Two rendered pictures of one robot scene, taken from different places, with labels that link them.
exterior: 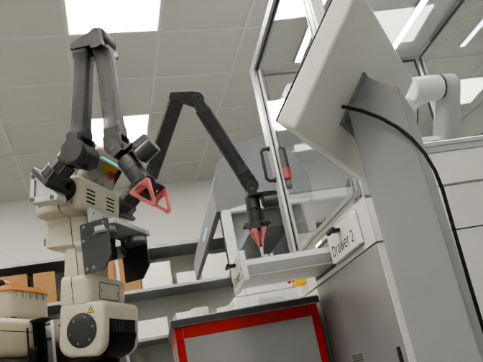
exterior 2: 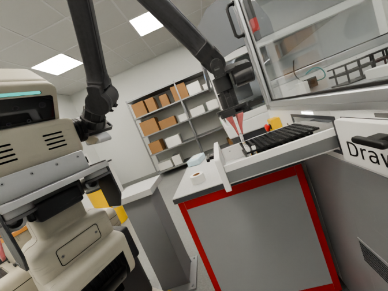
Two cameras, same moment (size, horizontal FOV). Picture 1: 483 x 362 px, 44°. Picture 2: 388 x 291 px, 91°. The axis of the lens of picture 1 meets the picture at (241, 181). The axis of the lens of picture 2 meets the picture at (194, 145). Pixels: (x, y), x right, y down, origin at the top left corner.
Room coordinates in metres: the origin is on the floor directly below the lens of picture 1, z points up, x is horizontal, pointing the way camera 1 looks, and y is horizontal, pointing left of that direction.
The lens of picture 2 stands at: (1.55, -0.10, 1.06)
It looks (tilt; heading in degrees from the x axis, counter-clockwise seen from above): 8 degrees down; 21
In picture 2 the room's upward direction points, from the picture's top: 22 degrees counter-clockwise
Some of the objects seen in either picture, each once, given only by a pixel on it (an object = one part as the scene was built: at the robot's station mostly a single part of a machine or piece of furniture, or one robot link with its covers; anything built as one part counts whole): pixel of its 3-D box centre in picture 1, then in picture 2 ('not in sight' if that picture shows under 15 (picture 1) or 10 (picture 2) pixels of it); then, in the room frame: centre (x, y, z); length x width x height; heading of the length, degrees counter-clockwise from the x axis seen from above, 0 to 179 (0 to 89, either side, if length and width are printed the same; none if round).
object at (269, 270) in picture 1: (293, 267); (278, 145); (2.25, -0.13, 0.86); 0.40 x 0.26 x 0.06; 101
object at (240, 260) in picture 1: (238, 273); (221, 162); (2.21, 0.08, 0.87); 0.29 x 0.02 x 0.11; 11
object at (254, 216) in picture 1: (255, 218); (228, 101); (2.21, -0.03, 1.07); 0.10 x 0.07 x 0.07; 101
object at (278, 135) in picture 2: not in sight; (275, 144); (2.25, -0.12, 0.87); 0.22 x 0.18 x 0.06; 101
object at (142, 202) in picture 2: not in sight; (159, 234); (2.60, 0.81, 0.38); 0.30 x 0.30 x 0.76; 15
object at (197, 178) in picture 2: (200, 313); (197, 178); (2.39, 0.26, 0.78); 0.07 x 0.07 x 0.04
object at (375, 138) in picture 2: (333, 230); (375, 140); (1.96, -0.27, 0.91); 0.07 x 0.04 x 0.01; 11
